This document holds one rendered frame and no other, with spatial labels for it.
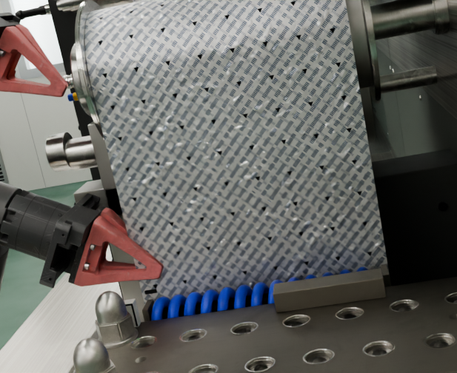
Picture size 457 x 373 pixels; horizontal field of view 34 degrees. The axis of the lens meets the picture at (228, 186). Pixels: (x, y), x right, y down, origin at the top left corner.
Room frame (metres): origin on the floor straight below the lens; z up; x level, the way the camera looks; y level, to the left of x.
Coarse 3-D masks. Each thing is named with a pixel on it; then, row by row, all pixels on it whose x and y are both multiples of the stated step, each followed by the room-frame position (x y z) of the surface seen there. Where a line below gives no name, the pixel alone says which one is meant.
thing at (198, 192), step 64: (192, 128) 0.68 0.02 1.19; (256, 128) 0.67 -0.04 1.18; (320, 128) 0.66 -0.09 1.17; (128, 192) 0.69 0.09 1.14; (192, 192) 0.68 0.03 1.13; (256, 192) 0.67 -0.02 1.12; (320, 192) 0.66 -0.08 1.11; (192, 256) 0.68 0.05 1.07; (256, 256) 0.67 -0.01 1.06; (320, 256) 0.66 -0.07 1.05; (384, 256) 0.65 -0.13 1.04
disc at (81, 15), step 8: (88, 0) 0.75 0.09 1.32; (80, 8) 0.72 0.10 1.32; (88, 8) 0.74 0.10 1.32; (96, 8) 0.77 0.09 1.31; (80, 16) 0.71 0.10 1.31; (80, 24) 0.70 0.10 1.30; (80, 32) 0.70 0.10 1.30; (80, 40) 0.69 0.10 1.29; (80, 48) 0.69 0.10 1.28; (80, 56) 0.68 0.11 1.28; (80, 64) 0.68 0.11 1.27; (80, 72) 0.68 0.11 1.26; (88, 80) 0.69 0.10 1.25; (88, 88) 0.68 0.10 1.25; (88, 96) 0.68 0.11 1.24; (88, 104) 0.68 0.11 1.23; (96, 112) 0.69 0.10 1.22; (96, 120) 0.69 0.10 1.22
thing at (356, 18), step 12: (348, 0) 0.66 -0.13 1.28; (360, 0) 0.66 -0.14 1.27; (348, 12) 0.66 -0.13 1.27; (360, 12) 0.66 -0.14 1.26; (360, 24) 0.66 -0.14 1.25; (360, 36) 0.66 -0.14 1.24; (360, 48) 0.66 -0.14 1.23; (360, 60) 0.66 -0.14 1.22; (360, 72) 0.67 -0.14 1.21; (360, 84) 0.69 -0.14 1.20
